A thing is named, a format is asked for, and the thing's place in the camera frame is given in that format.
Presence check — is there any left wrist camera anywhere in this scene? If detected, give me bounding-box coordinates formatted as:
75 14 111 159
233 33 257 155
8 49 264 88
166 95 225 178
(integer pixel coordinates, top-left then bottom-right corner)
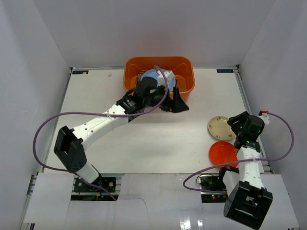
157 70 176 91

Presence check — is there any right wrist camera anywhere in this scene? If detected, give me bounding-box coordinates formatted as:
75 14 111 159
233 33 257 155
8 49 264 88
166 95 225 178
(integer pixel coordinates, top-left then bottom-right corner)
259 111 271 126

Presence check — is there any blue round plate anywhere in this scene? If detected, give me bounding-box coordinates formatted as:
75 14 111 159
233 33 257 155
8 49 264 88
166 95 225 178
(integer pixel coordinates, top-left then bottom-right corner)
141 69 176 92

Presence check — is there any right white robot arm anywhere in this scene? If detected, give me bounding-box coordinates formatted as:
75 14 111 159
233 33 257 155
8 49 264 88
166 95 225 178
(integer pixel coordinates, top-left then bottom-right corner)
216 112 273 230

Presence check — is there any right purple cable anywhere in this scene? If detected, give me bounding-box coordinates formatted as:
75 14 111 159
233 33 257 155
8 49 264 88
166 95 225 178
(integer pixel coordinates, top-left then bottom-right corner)
182 112 295 194

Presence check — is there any black floral rectangular plate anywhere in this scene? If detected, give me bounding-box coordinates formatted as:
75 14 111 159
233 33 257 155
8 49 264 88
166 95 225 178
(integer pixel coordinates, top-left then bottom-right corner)
136 72 144 86

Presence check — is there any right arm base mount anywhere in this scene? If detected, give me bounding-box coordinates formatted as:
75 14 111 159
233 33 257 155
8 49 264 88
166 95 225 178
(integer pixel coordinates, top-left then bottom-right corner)
196 173 248 203

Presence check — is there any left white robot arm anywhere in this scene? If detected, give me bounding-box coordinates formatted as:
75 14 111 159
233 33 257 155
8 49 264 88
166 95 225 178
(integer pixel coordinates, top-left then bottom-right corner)
54 77 189 191

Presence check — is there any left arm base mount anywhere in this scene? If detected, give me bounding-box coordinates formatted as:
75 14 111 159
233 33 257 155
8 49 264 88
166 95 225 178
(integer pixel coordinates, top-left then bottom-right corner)
71 177 118 201

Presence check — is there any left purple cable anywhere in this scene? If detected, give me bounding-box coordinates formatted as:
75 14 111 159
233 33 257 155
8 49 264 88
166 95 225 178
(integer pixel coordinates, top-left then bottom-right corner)
32 65 170 201

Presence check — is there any small cream patterned plate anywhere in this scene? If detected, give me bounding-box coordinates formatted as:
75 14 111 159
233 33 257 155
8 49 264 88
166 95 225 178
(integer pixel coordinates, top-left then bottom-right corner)
208 116 236 141

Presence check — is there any orange plastic bin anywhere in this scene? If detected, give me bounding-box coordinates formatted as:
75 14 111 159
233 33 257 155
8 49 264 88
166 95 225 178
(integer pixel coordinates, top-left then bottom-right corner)
123 56 195 102

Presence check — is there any orange round plate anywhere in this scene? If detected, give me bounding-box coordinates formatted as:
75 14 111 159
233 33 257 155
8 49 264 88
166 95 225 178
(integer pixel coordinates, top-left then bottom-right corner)
209 141 238 165

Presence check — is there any purple cable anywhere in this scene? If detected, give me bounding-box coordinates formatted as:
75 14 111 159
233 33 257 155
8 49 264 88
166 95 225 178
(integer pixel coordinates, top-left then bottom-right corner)
182 112 295 194
32 65 170 201

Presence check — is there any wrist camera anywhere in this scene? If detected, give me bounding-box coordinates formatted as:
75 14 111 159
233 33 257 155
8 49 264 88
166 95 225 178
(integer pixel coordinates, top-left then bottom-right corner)
259 111 271 126
157 70 176 91

